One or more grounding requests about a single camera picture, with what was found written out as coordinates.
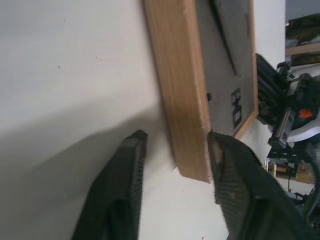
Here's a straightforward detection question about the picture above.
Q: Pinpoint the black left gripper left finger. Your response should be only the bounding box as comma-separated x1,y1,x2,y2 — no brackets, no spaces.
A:
71,129,149,240

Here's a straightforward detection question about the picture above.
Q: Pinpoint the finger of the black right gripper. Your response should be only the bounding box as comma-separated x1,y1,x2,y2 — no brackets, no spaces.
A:
255,53,281,126

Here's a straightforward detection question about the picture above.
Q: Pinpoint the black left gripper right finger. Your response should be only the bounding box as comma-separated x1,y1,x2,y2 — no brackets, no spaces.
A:
207,130,312,240

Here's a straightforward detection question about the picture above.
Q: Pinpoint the wooden picture frame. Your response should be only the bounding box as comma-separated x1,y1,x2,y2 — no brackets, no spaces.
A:
142,0,260,185

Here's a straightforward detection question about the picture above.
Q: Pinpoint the wooden board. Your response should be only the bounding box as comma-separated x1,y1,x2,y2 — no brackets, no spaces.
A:
285,42,320,57

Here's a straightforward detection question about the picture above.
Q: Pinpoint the yellow wooden box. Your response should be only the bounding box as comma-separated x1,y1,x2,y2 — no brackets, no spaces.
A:
267,159,316,184

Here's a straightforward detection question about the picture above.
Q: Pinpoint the dark olive cloth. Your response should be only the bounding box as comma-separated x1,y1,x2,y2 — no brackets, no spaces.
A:
286,13,320,46

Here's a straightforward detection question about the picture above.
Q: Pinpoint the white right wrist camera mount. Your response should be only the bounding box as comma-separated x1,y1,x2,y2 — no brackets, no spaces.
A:
287,121,320,145

